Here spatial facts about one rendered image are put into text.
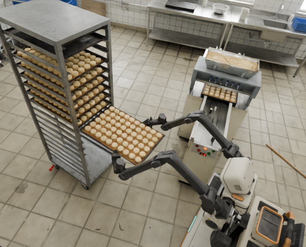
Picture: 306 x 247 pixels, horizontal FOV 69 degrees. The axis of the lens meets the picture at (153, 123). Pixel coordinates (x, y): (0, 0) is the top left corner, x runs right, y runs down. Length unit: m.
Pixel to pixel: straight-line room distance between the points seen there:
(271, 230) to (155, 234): 1.18
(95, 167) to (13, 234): 1.01
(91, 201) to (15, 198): 0.82
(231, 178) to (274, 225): 0.58
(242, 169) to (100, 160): 1.80
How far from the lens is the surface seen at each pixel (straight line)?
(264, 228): 1.90
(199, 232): 2.39
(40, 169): 3.11
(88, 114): 2.05
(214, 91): 2.79
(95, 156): 2.89
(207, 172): 2.55
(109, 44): 1.84
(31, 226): 2.79
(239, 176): 1.48
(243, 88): 2.71
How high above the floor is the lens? 2.46
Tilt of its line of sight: 45 degrees down
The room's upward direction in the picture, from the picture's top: 7 degrees clockwise
